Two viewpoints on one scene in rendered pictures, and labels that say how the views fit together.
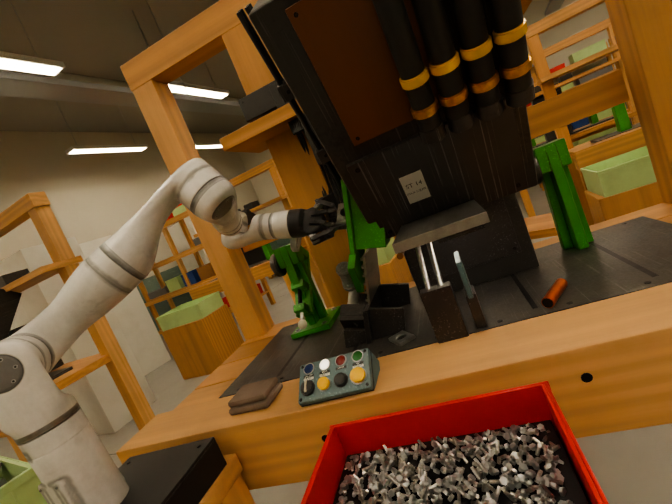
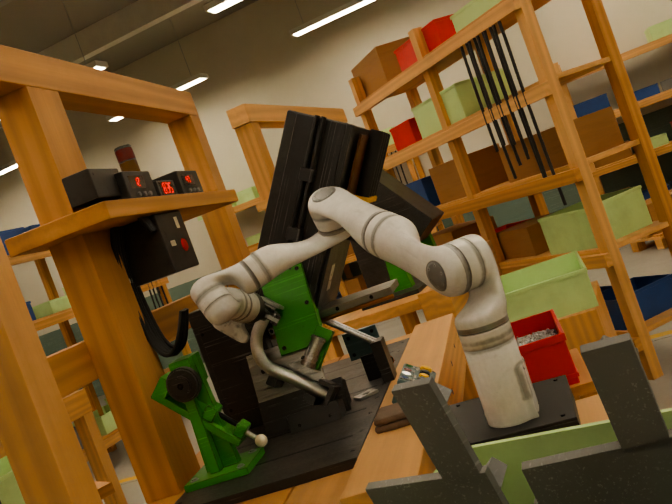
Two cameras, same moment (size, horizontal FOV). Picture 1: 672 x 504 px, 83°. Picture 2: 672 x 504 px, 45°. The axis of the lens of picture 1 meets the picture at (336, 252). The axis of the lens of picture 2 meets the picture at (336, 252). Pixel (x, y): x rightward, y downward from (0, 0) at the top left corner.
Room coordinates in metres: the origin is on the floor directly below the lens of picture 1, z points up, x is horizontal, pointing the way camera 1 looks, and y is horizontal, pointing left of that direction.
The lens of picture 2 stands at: (0.97, 1.92, 1.33)
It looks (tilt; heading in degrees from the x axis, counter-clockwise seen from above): 2 degrees down; 264
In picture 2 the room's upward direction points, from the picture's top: 20 degrees counter-clockwise
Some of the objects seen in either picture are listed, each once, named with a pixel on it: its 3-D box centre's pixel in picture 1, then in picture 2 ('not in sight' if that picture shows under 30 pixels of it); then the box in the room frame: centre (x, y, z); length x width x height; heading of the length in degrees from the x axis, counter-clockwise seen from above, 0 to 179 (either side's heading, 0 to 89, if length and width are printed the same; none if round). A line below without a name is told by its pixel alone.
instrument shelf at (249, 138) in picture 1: (364, 84); (144, 216); (1.17, -0.27, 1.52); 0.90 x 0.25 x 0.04; 72
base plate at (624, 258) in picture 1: (437, 307); (316, 409); (0.92, -0.19, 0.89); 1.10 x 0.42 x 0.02; 72
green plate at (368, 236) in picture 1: (366, 218); (294, 306); (0.89, -0.10, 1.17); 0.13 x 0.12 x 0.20; 72
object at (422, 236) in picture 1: (438, 219); (327, 311); (0.80, -0.23, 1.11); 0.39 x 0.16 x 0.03; 162
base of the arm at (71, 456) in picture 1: (76, 466); (498, 371); (0.62, 0.54, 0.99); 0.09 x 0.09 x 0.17; 67
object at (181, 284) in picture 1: (190, 267); not in sight; (6.83, 2.53, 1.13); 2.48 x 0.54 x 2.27; 63
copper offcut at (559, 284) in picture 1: (554, 292); not in sight; (0.70, -0.36, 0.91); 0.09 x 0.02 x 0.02; 131
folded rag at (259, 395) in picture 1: (255, 395); (395, 415); (0.78, 0.28, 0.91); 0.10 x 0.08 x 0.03; 70
